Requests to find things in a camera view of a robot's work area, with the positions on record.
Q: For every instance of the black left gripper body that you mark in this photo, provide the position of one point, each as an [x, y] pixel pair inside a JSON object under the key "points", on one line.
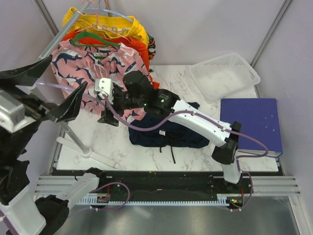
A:
{"points": [[37, 108]]}

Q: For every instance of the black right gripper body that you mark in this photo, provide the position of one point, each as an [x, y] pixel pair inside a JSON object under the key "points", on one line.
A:
{"points": [[123, 101]]}

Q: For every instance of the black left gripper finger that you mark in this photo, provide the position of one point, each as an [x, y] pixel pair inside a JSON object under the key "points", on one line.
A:
{"points": [[24, 76], [69, 109]]}

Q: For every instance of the translucent lilac hanger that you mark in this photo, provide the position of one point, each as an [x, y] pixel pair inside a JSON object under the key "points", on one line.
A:
{"points": [[66, 88]]}

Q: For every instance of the navy blue shorts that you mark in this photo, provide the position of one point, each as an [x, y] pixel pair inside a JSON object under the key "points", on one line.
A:
{"points": [[168, 134]]}

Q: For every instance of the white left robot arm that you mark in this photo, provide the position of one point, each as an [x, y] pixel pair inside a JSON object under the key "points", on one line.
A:
{"points": [[22, 214]]}

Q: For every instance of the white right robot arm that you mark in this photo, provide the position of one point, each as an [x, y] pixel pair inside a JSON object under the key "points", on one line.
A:
{"points": [[169, 108]]}

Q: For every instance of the pink shark print shorts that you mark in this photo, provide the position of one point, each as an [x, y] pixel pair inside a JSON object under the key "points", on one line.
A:
{"points": [[73, 66]]}

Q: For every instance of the orange shorts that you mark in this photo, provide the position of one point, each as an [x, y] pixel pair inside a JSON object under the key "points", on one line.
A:
{"points": [[140, 47]]}

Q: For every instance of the green hanger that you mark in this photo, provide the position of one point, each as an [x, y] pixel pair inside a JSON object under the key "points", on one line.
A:
{"points": [[100, 52]]}

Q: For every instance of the yellow shorts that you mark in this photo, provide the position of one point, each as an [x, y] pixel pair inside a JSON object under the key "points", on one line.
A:
{"points": [[122, 26]]}

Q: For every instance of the light blue hanger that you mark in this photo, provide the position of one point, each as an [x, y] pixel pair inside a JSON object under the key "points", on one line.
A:
{"points": [[93, 10]]}

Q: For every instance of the silver clothes rack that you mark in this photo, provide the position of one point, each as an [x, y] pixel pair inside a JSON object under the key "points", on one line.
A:
{"points": [[75, 145]]}

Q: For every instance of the black orange patterned garment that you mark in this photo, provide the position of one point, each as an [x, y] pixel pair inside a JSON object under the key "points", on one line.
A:
{"points": [[151, 47]]}

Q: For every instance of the white plastic basket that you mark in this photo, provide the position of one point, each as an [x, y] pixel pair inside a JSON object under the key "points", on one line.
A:
{"points": [[224, 75]]}

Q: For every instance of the blue binder folder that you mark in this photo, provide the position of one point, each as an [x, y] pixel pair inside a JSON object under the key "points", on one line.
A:
{"points": [[259, 119]]}

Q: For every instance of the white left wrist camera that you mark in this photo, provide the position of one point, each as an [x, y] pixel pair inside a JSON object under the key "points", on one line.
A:
{"points": [[12, 113]]}

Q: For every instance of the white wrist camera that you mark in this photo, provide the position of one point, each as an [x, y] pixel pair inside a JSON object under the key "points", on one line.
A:
{"points": [[103, 88], [12, 113]]}

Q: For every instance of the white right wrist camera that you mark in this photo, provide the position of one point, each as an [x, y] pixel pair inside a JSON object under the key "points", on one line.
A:
{"points": [[103, 88]]}

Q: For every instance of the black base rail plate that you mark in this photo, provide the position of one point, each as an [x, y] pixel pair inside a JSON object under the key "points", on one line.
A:
{"points": [[122, 185]]}

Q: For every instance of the pink wire hanger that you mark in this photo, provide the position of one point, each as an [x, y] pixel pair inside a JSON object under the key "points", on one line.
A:
{"points": [[97, 23]]}

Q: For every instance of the light blue cable duct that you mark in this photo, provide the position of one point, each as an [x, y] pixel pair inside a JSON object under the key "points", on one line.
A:
{"points": [[95, 200]]}

